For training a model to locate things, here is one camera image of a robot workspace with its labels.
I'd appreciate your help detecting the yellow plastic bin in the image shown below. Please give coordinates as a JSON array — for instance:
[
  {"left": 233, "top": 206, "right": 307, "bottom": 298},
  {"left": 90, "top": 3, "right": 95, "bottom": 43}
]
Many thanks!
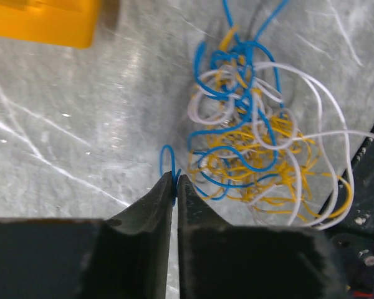
[{"left": 0, "top": 0, "right": 102, "bottom": 49}]

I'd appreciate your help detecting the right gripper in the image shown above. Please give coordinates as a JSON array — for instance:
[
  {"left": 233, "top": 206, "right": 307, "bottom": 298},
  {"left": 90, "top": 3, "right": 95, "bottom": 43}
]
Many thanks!
[{"left": 317, "top": 138, "right": 374, "bottom": 298}]

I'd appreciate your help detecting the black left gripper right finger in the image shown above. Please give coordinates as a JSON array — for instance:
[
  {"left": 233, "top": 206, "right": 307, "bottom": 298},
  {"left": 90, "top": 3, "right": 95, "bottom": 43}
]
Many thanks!
[{"left": 178, "top": 175, "right": 348, "bottom": 298}]

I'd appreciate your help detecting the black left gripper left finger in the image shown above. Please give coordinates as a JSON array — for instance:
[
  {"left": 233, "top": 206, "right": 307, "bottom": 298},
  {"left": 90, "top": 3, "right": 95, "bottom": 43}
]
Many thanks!
[{"left": 0, "top": 173, "right": 173, "bottom": 298}]

